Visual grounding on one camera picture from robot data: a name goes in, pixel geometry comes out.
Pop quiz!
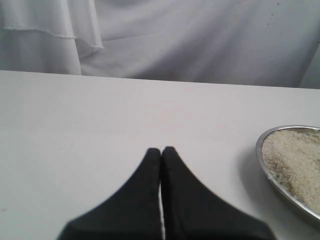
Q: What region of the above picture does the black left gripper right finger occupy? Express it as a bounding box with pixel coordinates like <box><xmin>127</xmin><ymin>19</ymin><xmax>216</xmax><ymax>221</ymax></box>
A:
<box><xmin>161</xmin><ymin>146</ymin><xmax>275</xmax><ymax>240</ymax></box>

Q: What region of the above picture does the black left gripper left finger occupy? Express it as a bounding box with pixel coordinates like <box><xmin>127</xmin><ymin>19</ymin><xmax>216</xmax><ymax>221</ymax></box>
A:
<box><xmin>58</xmin><ymin>148</ymin><xmax>162</xmax><ymax>240</ymax></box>

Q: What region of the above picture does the round steel rice tray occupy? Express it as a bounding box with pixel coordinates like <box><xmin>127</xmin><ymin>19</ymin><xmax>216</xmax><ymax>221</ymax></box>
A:
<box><xmin>255</xmin><ymin>125</ymin><xmax>320</xmax><ymax>229</ymax></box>

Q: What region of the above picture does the white backdrop curtain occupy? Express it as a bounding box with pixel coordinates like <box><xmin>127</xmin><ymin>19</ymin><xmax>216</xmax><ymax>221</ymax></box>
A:
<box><xmin>0</xmin><ymin>0</ymin><xmax>320</xmax><ymax>89</ymax></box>

